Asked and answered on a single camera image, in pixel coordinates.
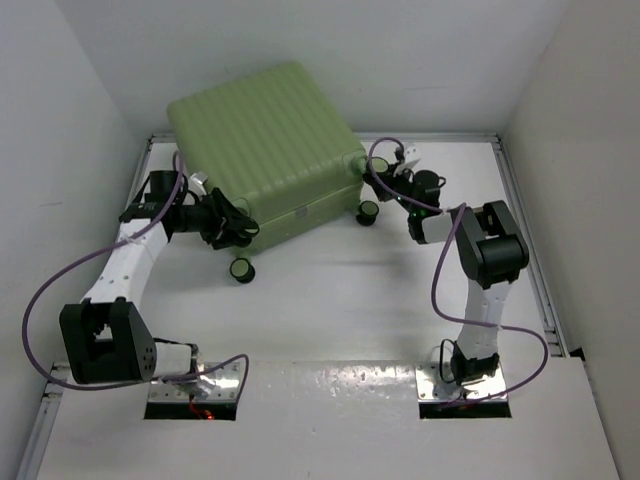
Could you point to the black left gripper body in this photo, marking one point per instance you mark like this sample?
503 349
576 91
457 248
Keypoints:
202 218

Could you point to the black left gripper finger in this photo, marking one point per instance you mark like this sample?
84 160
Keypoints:
232 218
230 239

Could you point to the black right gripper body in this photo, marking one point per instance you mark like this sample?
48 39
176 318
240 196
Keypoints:
400 187

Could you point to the green suitcase blue lining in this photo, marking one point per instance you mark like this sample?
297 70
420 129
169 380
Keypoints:
278 149

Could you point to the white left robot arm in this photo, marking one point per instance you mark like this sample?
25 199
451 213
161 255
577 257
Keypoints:
105 336

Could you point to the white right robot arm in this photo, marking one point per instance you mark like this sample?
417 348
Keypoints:
491 250

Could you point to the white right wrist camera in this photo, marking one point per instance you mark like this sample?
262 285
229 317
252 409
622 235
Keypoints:
412 156

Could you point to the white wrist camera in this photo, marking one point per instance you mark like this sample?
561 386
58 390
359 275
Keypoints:
412 156
197 183

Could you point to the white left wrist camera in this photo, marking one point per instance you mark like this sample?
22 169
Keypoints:
197 183

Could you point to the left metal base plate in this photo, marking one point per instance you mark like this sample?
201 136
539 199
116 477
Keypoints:
220 386

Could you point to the metal base plate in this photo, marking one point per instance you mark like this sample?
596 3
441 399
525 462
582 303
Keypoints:
432 389
220 386

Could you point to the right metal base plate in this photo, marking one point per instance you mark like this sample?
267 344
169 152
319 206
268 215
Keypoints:
432 389

